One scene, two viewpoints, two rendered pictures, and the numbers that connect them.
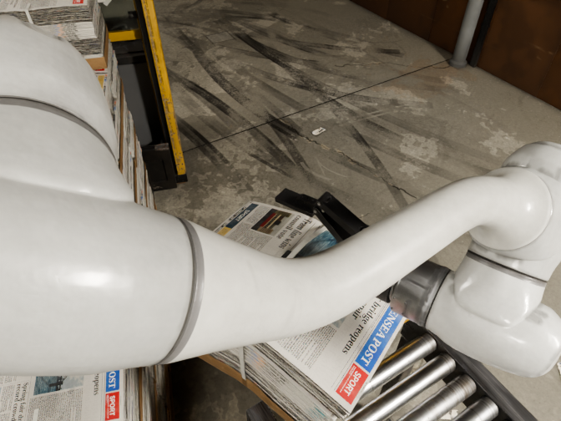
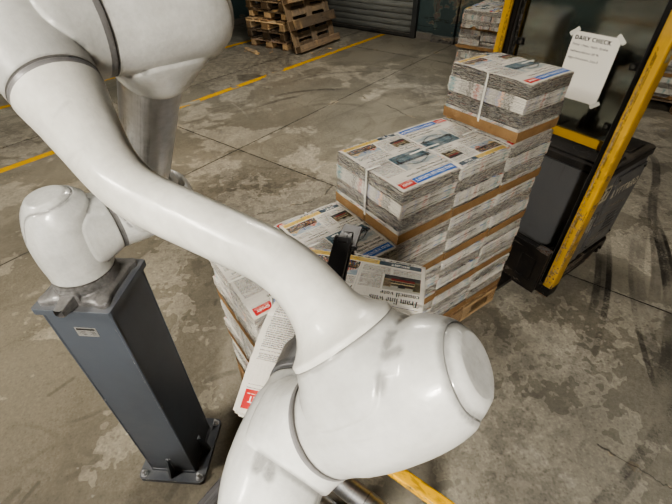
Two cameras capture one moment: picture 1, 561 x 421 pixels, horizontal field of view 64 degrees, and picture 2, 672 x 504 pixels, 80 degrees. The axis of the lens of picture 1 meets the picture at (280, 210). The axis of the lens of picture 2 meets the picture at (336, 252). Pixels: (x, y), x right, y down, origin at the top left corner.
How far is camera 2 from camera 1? 57 cm
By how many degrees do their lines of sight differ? 49
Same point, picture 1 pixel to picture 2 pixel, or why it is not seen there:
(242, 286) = (46, 103)
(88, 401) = (261, 294)
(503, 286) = (280, 404)
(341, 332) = not seen: hidden behind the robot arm
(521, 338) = (235, 456)
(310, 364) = (261, 357)
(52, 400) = not seen: hidden behind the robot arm
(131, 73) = (574, 177)
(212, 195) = (552, 324)
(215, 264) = (40, 76)
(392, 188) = not seen: outside the picture
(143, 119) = (555, 221)
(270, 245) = (368, 288)
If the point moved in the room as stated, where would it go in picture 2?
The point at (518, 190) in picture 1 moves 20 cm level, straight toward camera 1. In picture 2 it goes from (322, 304) to (109, 265)
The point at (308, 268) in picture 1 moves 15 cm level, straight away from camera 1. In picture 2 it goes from (113, 155) to (255, 138)
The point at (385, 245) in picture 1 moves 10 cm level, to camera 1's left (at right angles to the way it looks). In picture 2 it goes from (160, 193) to (154, 151)
